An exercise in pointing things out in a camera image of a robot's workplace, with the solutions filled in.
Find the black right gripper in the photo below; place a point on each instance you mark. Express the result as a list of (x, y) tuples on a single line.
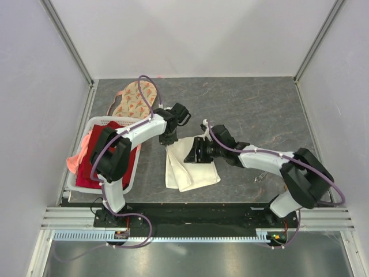
[(194, 156)]

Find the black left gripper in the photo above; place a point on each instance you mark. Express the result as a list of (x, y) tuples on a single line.
[(168, 141)]

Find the white cloth napkin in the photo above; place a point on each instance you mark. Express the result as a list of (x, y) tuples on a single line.
[(187, 176)]

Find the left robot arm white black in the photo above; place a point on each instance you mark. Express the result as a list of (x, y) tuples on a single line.
[(110, 157)]

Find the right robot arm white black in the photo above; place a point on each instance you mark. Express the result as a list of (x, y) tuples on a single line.
[(307, 180)]

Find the floral beige eye mask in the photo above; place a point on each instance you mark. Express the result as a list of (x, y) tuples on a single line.
[(134, 100)]

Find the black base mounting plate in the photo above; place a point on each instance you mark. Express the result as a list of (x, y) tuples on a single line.
[(166, 215)]

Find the white plastic basket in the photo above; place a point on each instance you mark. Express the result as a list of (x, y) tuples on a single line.
[(101, 121)]

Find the red cloth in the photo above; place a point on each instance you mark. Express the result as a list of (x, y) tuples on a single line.
[(84, 170)]

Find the pink cloth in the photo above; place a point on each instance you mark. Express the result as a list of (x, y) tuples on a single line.
[(74, 162)]

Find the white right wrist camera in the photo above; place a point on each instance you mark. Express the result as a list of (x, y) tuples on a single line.
[(205, 128)]

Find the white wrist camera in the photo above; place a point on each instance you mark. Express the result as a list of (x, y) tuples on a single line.
[(162, 107), (205, 128)]

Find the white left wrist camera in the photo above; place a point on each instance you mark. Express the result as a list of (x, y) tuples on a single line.
[(162, 107)]

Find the white slotted cable duct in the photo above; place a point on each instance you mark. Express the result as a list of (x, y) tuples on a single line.
[(118, 236)]

